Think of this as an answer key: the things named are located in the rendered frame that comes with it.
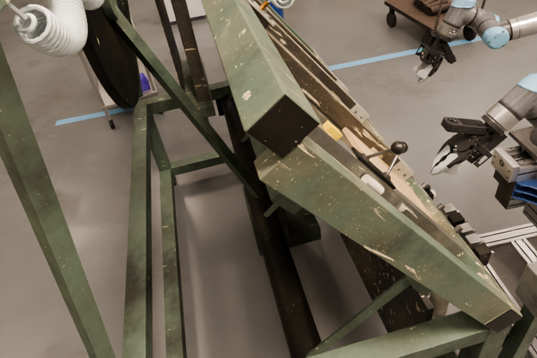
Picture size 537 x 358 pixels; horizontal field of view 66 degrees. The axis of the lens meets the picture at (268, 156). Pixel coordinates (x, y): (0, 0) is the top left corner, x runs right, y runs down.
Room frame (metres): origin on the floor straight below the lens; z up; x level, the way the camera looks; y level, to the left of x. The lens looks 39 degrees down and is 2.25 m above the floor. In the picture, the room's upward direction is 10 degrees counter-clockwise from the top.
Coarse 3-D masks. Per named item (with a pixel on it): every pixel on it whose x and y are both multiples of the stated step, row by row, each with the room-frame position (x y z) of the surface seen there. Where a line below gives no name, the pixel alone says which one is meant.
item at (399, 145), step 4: (392, 144) 0.85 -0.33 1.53; (396, 144) 0.84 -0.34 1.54; (400, 144) 0.84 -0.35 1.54; (392, 148) 0.84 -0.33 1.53; (396, 148) 0.83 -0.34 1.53; (400, 148) 0.83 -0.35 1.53; (404, 148) 0.83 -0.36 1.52; (380, 152) 0.86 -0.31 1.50; (384, 152) 0.86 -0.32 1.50; (388, 152) 0.85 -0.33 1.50; (392, 152) 0.84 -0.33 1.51; (396, 152) 0.83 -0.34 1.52; (400, 152) 0.83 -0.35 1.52; (364, 156) 0.88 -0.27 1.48; (368, 156) 0.88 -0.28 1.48; (372, 156) 0.87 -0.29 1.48; (368, 160) 0.88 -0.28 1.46
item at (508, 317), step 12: (408, 180) 1.33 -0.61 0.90; (420, 192) 1.24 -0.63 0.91; (432, 204) 1.17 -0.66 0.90; (432, 216) 1.11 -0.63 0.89; (444, 216) 1.15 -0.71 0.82; (444, 228) 1.03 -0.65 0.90; (456, 240) 0.96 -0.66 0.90; (468, 252) 0.90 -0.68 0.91; (468, 264) 0.86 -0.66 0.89; (480, 264) 0.87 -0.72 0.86; (504, 312) 0.66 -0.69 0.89; (516, 312) 0.67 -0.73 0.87; (492, 324) 0.66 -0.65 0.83; (504, 324) 0.66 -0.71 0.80
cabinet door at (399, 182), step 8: (344, 128) 1.29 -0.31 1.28; (352, 136) 1.24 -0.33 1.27; (352, 144) 1.19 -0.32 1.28; (360, 144) 1.24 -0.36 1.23; (360, 152) 1.13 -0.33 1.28; (368, 152) 1.24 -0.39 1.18; (376, 160) 1.23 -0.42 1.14; (384, 168) 1.22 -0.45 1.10; (392, 176) 1.21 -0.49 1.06; (400, 184) 1.19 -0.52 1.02; (408, 192) 1.18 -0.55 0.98; (416, 200) 1.17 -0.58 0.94; (424, 208) 1.14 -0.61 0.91
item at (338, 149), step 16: (320, 128) 0.85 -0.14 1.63; (320, 144) 0.85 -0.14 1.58; (336, 144) 0.85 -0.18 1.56; (352, 160) 0.86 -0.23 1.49; (384, 192) 0.87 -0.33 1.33; (400, 192) 0.93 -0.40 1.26; (416, 208) 0.90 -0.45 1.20; (416, 224) 0.89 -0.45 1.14; (432, 224) 0.89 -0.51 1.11; (448, 240) 0.90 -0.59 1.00
